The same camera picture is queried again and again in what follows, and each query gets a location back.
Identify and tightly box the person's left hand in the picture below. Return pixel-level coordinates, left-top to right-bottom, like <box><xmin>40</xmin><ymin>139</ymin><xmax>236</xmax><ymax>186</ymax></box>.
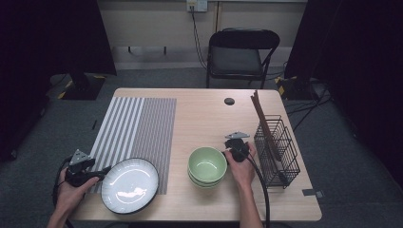
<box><xmin>56</xmin><ymin>167</ymin><xmax>100</xmax><ymax>217</ymax></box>

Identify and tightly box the white wall socket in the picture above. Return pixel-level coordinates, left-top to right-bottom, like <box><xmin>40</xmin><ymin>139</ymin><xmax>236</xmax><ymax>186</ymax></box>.
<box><xmin>185</xmin><ymin>0</ymin><xmax>208</xmax><ymax>13</ymax></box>

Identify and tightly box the grey tape strip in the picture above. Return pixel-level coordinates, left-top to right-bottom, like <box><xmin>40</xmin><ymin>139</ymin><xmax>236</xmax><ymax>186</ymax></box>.
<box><xmin>302</xmin><ymin>188</ymin><xmax>325</xmax><ymax>199</ymax></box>

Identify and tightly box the right hand-held gripper black cable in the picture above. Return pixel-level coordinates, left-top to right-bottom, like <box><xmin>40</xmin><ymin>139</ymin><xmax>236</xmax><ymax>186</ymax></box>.
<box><xmin>246</xmin><ymin>155</ymin><xmax>271</xmax><ymax>228</ymax></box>

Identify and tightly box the person's right hand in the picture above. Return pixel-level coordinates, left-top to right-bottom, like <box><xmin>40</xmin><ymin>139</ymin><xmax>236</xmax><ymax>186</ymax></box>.
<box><xmin>225</xmin><ymin>142</ymin><xmax>258</xmax><ymax>188</ymax></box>

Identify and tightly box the black curtain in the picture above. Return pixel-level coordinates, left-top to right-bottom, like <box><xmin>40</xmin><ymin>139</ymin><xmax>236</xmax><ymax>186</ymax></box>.
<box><xmin>283</xmin><ymin>0</ymin><xmax>403</xmax><ymax>191</ymax></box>
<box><xmin>0</xmin><ymin>0</ymin><xmax>118</xmax><ymax>162</ymax></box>

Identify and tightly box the black stand base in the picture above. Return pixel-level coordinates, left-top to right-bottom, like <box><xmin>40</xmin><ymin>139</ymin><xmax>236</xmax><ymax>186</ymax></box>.
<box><xmin>275</xmin><ymin>75</ymin><xmax>321</xmax><ymax>101</ymax></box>
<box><xmin>47</xmin><ymin>71</ymin><xmax>107</xmax><ymax>101</ymax></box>

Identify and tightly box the black floor cable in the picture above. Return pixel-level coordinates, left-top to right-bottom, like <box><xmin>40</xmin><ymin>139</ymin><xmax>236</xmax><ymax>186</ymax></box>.
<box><xmin>293</xmin><ymin>91</ymin><xmax>332</xmax><ymax>132</ymax></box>
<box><xmin>284</xmin><ymin>96</ymin><xmax>332</xmax><ymax>117</ymax></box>

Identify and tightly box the grey striped placemat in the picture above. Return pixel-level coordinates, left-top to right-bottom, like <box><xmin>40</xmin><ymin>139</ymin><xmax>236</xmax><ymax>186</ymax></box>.
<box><xmin>87</xmin><ymin>97</ymin><xmax>178</xmax><ymax>195</ymax></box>

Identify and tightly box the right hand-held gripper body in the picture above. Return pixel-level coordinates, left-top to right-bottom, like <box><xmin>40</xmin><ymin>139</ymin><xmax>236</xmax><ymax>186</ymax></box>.
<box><xmin>223</xmin><ymin>131</ymin><xmax>252</xmax><ymax>163</ymax></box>

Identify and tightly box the white plate with dark rim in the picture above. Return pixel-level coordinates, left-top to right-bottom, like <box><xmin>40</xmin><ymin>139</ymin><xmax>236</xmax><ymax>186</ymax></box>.
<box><xmin>100</xmin><ymin>157</ymin><xmax>160</xmax><ymax>215</ymax></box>

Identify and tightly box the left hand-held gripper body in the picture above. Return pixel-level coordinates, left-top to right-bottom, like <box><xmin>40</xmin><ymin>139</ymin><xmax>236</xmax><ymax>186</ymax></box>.
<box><xmin>65</xmin><ymin>149</ymin><xmax>96</xmax><ymax>188</ymax></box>

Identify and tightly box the black wall cable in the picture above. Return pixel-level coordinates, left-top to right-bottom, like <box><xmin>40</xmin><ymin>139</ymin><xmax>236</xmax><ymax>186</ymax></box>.
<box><xmin>189</xmin><ymin>5</ymin><xmax>208</xmax><ymax>69</ymax></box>

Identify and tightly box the black wire cutlery rack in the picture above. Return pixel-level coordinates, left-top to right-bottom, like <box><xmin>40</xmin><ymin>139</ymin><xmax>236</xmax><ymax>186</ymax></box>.
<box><xmin>253</xmin><ymin>114</ymin><xmax>301</xmax><ymax>190</ymax></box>

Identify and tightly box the black folding chair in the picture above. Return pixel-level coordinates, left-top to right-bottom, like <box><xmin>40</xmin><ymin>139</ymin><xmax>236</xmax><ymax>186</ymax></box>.
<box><xmin>205</xmin><ymin>28</ymin><xmax>281</xmax><ymax>89</ymax></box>

